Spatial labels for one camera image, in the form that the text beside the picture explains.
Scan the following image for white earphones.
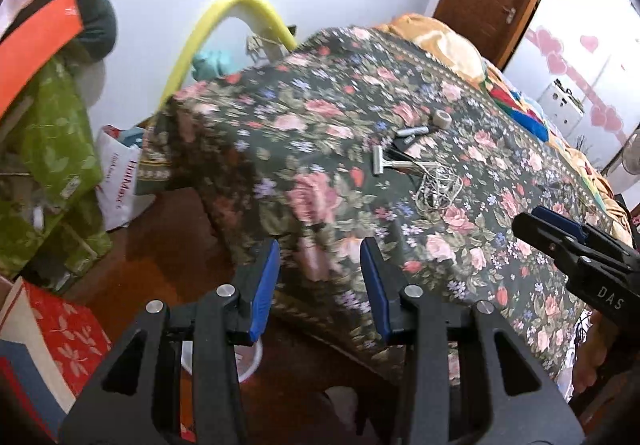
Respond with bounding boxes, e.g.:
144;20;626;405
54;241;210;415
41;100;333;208
414;162;463;213

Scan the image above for grey tape roll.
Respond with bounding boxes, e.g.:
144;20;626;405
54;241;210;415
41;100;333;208
432;110;452;130

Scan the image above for grey black marker pen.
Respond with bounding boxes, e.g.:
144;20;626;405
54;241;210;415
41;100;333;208
395;126;430;138

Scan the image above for silver disposable razor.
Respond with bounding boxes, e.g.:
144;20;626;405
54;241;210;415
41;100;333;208
371;146;421;176

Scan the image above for white trash bucket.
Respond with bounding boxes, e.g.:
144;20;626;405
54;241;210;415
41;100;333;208
181;340;264;383

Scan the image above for white standing fan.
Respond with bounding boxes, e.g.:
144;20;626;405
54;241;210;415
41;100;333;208
620;127;640;191

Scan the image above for colourful fleece blanket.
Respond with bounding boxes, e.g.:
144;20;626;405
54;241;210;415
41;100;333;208
484;67;549;142

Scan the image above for red floral box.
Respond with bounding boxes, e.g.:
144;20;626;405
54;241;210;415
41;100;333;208
1;278;112;441

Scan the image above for dark floral bedspread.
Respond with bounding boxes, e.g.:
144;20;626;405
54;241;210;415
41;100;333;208
137;27;614;380

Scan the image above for white plastic shopping bag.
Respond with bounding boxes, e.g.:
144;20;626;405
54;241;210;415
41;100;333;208
96;125;155;231

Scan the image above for orange cream blanket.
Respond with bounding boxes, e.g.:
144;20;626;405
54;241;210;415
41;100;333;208
375;14;486;87

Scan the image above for green patterned fabric bag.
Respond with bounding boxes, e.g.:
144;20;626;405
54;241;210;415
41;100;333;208
1;56;112;293

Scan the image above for teal plush toy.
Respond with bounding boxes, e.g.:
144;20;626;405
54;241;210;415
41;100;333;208
191;49;233;81

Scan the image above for yellow foam tube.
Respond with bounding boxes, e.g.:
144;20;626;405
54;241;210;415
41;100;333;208
157;0;297;110

